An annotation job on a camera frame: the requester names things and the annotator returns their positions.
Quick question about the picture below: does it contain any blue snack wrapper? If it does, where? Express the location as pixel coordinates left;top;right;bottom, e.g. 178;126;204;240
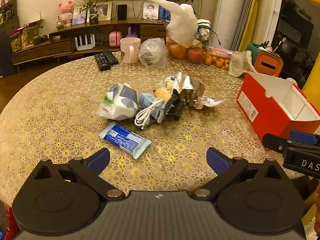
99;122;152;160

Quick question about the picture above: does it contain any portrait photo frame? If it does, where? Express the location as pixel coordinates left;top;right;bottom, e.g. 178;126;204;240
143;2;160;20

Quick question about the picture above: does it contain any colourful picture card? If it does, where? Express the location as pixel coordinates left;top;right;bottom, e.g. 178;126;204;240
72;5;87;25

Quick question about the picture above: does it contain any red cardboard box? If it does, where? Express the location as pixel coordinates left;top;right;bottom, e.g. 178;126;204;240
236;72;320;150

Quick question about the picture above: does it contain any white bread packet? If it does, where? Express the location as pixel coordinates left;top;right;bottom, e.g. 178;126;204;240
160;76;177;89

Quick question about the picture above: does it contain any wooden handled brush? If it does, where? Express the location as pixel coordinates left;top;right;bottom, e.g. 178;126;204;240
272;37;287;53

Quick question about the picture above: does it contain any clear glass fruit bowl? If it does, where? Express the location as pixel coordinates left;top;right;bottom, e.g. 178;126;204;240
166;27;215;63

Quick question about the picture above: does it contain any white printed plastic bag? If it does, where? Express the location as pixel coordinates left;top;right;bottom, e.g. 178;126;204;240
97;83;139;121

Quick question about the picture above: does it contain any dark red apple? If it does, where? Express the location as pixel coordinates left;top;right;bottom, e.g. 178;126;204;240
186;47;207;64

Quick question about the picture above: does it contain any light blue small box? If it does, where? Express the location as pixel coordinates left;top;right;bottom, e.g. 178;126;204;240
139;93;165;123

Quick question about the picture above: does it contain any white standing air conditioner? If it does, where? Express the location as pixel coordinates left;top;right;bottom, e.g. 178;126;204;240
212;0;248;50

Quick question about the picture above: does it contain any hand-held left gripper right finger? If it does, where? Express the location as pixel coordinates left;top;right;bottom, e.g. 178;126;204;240
191;147;292;202

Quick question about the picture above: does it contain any black crinkled packet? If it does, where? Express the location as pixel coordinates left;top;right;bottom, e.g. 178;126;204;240
164;89;185;121

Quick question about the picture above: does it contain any tall white plastic bag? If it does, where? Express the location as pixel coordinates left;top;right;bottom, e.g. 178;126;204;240
145;0;198;48

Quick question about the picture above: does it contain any pink tissue packet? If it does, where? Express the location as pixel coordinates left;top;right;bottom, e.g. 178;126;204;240
209;46;235;59

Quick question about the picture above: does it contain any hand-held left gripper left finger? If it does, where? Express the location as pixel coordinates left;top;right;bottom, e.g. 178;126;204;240
34;148;125;202

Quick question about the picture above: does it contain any pink mug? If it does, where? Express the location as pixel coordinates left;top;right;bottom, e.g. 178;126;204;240
120;37;141;64

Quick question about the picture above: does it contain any dark shelf unit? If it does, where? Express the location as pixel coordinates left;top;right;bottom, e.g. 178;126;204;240
271;0;314;85

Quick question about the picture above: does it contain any white pouch with dark ribbon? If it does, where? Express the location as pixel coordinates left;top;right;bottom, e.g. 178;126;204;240
196;19;213;37

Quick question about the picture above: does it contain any purple toy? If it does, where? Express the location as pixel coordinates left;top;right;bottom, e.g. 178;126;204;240
125;26;140;39

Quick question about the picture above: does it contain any white router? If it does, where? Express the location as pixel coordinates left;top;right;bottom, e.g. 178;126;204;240
75;34;96;51

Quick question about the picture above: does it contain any gold patterned round desktop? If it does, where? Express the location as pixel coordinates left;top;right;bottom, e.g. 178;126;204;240
0;51;320;208

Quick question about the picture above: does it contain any potted grass plant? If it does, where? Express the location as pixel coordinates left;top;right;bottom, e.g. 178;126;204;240
76;0;110;25

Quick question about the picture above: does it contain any beige cloth towel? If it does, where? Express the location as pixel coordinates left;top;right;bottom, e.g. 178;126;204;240
228;51;257;78

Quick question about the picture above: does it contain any short black remote control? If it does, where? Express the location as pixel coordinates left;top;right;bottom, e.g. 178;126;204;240
102;50;119;66

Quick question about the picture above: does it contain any clear plastic bag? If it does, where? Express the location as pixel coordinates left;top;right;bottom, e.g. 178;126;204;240
138;38;170;69

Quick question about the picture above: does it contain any small potted plant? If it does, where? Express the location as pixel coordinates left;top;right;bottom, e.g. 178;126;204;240
24;11;44;46

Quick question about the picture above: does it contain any small white blue wrapper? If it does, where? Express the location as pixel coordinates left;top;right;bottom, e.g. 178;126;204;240
200;95;224;109

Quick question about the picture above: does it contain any white photo frame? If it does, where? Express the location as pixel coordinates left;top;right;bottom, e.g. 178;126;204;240
96;2;112;21

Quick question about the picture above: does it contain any green orange desk organizer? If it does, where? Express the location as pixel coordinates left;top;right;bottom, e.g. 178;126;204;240
246;42;284;77

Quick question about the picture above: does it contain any dark side cabinet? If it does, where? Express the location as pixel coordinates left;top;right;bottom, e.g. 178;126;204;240
0;0;20;78

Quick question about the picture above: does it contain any white usb cable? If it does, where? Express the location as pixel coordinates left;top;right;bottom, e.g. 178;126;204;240
134;97;165;130

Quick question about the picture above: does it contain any pink plush toy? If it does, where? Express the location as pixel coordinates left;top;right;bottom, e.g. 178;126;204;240
58;1;74;27

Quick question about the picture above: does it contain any grey and yellow curtain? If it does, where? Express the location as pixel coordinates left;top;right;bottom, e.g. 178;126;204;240
230;0;265;53

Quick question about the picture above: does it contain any long black remote control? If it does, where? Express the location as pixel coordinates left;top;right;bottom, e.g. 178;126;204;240
94;53;111;71

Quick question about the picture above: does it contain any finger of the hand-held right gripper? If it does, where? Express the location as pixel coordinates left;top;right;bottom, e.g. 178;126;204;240
290;130;320;145
262;133;290;153

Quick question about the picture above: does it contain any clear snack container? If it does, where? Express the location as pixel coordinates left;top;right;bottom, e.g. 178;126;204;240
10;34;23;53

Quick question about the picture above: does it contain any small pink case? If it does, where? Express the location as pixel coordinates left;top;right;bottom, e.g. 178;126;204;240
109;29;122;47

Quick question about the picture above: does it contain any black speaker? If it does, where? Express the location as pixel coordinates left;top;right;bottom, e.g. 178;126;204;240
117;4;128;21

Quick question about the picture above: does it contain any yellow round snack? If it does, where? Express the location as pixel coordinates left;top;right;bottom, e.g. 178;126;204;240
154;87;173;104

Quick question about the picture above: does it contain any wooden tv cabinet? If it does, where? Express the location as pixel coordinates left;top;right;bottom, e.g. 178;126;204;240
11;0;175;65

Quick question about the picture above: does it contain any silver foil wrapper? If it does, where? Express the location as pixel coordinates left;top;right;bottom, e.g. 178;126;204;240
172;72;205;109

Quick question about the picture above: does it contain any pile of small tangerines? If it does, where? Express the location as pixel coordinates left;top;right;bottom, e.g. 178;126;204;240
204;54;230;70

